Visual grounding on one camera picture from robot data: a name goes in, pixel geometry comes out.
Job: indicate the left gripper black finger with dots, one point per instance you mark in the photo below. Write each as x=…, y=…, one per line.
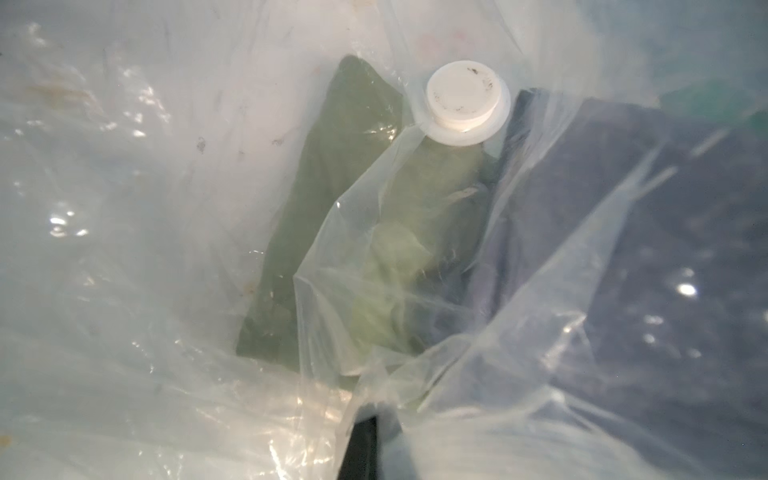
x=360, y=461

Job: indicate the olive green garment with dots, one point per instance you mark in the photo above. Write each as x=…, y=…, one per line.
x=374, y=244

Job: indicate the clear plastic vacuum bag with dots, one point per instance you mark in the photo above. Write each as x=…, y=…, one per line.
x=148, y=149

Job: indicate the navy blue garment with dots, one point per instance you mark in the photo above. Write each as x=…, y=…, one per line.
x=619, y=304

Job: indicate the white vacuum bag valve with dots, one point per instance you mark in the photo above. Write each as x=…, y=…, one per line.
x=462, y=103

